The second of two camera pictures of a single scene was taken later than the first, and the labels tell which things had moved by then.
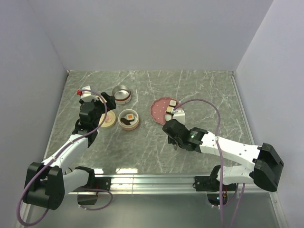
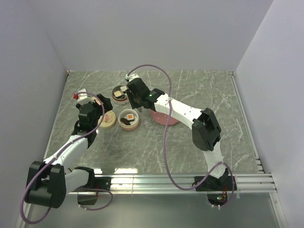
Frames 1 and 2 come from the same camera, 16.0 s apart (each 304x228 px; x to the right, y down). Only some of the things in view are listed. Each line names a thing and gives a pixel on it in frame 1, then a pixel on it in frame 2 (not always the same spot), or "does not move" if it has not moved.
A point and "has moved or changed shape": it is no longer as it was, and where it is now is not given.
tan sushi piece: (169, 109) has moved or changed shape
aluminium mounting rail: (162, 184) does not move
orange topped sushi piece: (130, 117) does not move
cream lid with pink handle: (109, 120) does not move
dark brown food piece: (125, 121) does not move
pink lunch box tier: (133, 124) does not move
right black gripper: (171, 140) to (134, 105)
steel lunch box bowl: (122, 94) does not move
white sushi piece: (172, 103) has moved or changed shape
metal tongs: (175, 146) to (140, 109)
